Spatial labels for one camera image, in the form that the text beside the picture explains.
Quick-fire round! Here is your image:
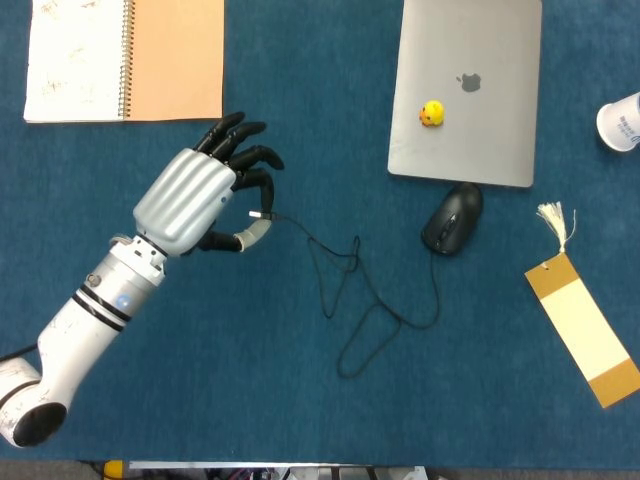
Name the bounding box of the yellow rubber duck toy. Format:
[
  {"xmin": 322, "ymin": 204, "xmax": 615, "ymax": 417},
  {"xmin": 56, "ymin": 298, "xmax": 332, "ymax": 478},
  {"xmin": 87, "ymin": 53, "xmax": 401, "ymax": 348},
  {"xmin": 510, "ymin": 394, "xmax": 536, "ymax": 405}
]
[{"xmin": 418, "ymin": 99, "xmax": 446, "ymax": 128}]

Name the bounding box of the open spiral notebook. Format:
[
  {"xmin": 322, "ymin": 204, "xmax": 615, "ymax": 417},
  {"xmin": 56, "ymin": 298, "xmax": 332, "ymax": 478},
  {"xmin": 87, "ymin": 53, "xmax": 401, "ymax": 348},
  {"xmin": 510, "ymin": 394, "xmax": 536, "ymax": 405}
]
[{"xmin": 23, "ymin": 0, "xmax": 226, "ymax": 124}]

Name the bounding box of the white paper cup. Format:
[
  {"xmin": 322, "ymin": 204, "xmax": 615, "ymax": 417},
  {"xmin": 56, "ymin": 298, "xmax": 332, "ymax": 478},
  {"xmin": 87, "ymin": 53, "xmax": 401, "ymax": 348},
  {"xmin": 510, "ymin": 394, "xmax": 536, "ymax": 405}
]
[{"xmin": 595, "ymin": 91, "xmax": 640, "ymax": 153}]

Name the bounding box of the black computer mouse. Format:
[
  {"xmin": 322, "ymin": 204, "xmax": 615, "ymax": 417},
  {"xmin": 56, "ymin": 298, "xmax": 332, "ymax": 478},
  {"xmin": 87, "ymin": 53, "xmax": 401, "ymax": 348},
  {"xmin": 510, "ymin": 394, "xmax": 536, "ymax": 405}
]
[{"xmin": 420, "ymin": 181, "xmax": 485, "ymax": 257}]

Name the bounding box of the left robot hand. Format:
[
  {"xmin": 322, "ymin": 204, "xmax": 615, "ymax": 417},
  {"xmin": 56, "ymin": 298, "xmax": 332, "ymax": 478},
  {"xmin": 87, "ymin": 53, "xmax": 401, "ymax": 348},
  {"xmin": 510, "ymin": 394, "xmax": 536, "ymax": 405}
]
[{"xmin": 132, "ymin": 111, "xmax": 286, "ymax": 258}]

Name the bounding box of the silver laptop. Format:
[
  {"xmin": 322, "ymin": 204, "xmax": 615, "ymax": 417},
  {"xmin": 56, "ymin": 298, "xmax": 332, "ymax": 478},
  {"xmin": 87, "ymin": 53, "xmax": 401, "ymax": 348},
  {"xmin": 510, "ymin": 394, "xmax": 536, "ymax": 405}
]
[{"xmin": 387, "ymin": 0, "xmax": 544, "ymax": 189}]

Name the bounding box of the blue felt table mat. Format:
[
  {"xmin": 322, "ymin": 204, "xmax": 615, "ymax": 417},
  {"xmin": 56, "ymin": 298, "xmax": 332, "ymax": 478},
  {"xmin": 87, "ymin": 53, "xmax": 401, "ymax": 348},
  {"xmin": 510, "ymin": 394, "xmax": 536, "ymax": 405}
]
[{"xmin": 0, "ymin": 0, "xmax": 640, "ymax": 471}]

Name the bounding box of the metal frame under table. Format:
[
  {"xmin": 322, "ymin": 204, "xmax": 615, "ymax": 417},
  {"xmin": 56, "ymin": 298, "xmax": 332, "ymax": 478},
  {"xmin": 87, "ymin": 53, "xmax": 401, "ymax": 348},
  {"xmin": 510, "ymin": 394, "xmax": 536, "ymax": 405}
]
[{"xmin": 102, "ymin": 460, "xmax": 431, "ymax": 480}]

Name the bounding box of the black mouse cable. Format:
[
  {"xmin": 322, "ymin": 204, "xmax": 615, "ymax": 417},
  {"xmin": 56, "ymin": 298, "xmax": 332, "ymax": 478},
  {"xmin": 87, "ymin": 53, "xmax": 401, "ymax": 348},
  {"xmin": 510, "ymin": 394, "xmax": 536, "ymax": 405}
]
[{"xmin": 248, "ymin": 210, "xmax": 442, "ymax": 380}]

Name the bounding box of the brown bookmark with white tassel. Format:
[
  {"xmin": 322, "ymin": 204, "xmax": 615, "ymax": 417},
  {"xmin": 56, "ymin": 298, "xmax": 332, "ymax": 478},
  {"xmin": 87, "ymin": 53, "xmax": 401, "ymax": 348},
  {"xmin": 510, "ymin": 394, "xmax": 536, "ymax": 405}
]
[{"xmin": 524, "ymin": 201, "xmax": 640, "ymax": 410}]

